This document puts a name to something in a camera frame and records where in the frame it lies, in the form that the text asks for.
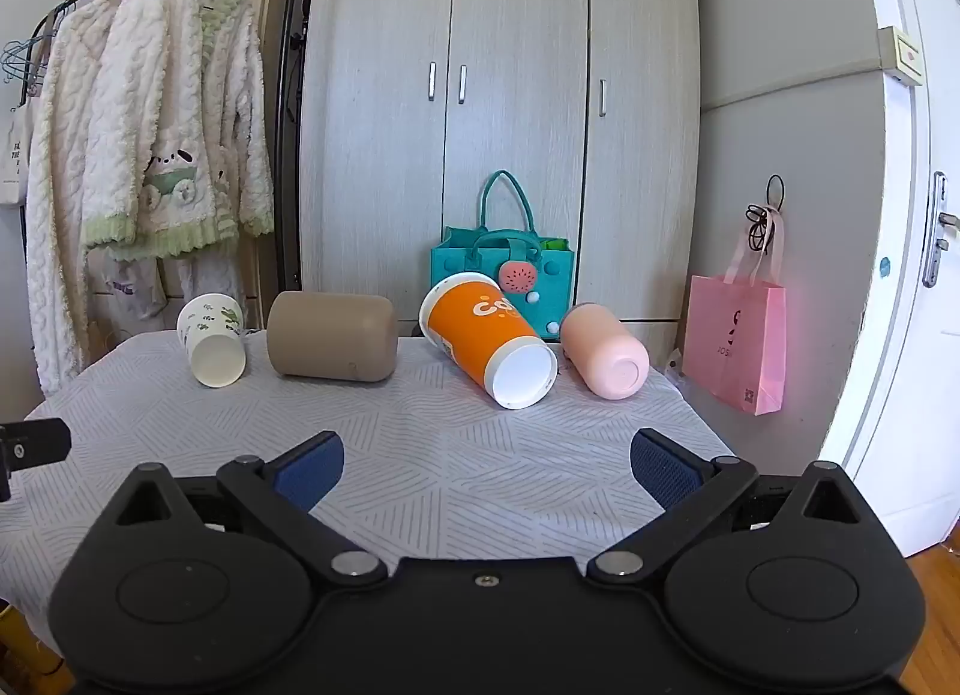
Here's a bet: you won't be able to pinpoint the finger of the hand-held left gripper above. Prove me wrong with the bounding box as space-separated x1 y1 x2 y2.
0 419 73 502

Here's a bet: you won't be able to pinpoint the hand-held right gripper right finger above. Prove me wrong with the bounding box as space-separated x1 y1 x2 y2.
587 429 875 586

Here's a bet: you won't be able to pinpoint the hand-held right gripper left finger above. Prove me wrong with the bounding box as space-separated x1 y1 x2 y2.
105 431 388 586

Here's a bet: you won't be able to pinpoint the pink cup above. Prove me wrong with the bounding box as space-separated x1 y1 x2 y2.
559 302 651 401

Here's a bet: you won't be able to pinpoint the tan matte cup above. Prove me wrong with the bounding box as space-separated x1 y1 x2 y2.
266 290 400 384

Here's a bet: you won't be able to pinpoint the white leaf print cup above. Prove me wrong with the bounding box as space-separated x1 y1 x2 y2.
176 292 248 389

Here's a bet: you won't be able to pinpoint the orange paper cup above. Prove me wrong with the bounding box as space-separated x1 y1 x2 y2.
418 272 560 411

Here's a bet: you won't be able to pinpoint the grey line pattern tablecloth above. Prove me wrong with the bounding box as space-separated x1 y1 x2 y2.
0 331 740 666

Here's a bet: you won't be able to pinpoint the pink paper bag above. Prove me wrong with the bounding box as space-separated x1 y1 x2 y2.
681 211 788 417

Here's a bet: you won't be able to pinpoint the white fleece pants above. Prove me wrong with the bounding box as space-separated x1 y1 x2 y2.
90 245 248 327

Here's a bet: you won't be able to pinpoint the white fleece robe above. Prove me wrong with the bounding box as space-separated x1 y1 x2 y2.
25 0 113 396

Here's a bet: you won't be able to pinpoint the watermelon bag charm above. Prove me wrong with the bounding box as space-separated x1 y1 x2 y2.
501 258 542 295

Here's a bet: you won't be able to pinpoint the teal felt tote bag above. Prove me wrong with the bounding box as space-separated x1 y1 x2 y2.
430 170 576 343

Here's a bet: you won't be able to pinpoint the white printed tote bag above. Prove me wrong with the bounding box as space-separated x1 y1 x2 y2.
0 106 35 208

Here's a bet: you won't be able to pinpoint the white door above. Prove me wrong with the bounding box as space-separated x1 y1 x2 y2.
817 0 960 561

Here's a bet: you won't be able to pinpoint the white green trim fleece jacket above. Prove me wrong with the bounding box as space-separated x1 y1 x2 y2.
81 0 275 261

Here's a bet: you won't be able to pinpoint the black clothes rack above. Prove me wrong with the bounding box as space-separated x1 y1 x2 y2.
30 0 310 336

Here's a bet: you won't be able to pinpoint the grey wooden wardrobe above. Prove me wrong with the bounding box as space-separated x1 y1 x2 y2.
298 0 702 358

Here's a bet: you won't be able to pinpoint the black hair ties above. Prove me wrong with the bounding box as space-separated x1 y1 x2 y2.
745 174 786 252

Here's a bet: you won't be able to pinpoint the metal door handle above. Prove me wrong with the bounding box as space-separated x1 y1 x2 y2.
922 171 960 289

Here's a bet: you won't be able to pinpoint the wire clothes hangers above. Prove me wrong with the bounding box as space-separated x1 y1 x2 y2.
0 1 76 100

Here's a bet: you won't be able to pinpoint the white wall switch box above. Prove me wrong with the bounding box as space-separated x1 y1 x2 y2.
877 26 925 87

